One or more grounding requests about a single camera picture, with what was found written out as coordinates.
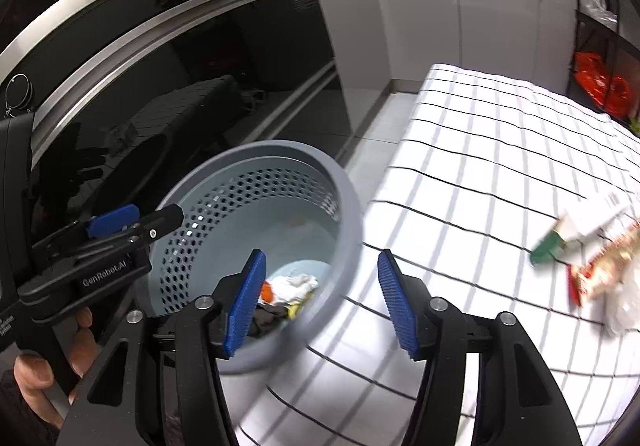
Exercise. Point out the person's left hand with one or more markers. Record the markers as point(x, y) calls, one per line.
point(32, 373)

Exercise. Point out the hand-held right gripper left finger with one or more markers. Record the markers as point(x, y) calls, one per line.
point(245, 303)

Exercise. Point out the clear plastic bag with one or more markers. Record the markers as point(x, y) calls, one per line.
point(625, 311)

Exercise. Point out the red snack wrapper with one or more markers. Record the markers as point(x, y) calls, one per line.
point(600, 271)

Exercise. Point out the grey perforated basket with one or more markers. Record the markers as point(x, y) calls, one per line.
point(300, 186)

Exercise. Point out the black shelf rack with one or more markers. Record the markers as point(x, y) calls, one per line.
point(612, 26)

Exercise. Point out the black built-in oven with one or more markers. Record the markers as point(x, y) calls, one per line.
point(175, 76)

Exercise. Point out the red plastic bags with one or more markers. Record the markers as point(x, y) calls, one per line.
point(600, 81)

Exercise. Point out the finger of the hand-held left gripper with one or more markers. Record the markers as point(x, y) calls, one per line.
point(162, 221)
point(112, 220)

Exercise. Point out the clear bags on rack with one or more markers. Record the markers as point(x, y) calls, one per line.
point(600, 6)

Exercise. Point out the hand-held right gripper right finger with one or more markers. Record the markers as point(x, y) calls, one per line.
point(397, 306)

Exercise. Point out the green and white packet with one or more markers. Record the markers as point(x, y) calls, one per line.
point(575, 231)

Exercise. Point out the orange wrapper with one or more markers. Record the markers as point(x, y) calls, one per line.
point(267, 293)

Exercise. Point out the grey kitchen cabinets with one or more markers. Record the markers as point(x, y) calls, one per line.
point(450, 16)

